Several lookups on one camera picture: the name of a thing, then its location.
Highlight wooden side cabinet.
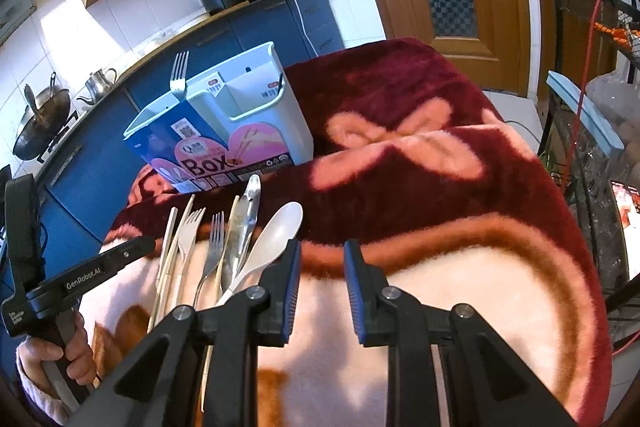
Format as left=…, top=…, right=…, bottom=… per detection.
left=537, top=0, right=620, bottom=74

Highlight white power cable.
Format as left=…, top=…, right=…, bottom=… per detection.
left=279, top=0, right=321, bottom=58

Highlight metal tongs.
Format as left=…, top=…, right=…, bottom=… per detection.
left=221, top=174, right=262, bottom=294

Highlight red cable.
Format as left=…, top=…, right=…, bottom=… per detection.
left=569, top=0, right=624, bottom=210

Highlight grey range hood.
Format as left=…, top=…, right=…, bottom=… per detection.
left=0, top=0, right=38, bottom=44

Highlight blue foam block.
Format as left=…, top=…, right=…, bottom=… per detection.
left=546, top=71, right=624, bottom=158

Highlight wooden door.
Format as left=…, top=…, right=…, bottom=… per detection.
left=339, top=0, right=532, bottom=98

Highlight metal fork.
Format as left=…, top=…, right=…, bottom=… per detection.
left=169, top=51, right=190, bottom=96
left=192, top=211, right=226, bottom=309

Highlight gas stove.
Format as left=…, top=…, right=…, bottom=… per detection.
left=39, top=108, right=87, bottom=164

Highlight person's left hand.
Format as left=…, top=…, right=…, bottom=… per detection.
left=17, top=309, right=97, bottom=395

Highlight metal kettle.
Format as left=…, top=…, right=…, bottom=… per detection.
left=75, top=68, right=119, bottom=106

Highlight black wok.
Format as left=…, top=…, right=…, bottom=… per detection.
left=12, top=74, right=72, bottom=160

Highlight white and blue utensil box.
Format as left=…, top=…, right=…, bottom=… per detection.
left=124, top=41, right=314, bottom=194

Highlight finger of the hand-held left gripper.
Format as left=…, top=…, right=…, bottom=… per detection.
left=97, top=234, right=157, bottom=277

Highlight red printed blanket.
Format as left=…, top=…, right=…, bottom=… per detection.
left=80, top=38, right=616, bottom=427

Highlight white plastic spoon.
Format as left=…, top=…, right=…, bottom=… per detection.
left=217, top=201, right=305, bottom=308

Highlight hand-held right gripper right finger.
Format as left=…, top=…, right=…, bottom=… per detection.
left=344, top=238, right=576, bottom=427

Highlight white plastic fork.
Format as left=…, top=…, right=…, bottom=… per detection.
left=169, top=207, right=207, bottom=310

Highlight blue base cabinets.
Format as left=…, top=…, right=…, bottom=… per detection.
left=40, top=0, right=347, bottom=254

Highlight metal ladle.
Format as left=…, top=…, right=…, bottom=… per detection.
left=23, top=84, right=47, bottom=124

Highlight phone screen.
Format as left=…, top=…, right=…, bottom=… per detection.
left=609, top=179, right=640, bottom=282

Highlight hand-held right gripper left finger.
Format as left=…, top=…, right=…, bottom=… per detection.
left=65, top=238, right=302, bottom=427

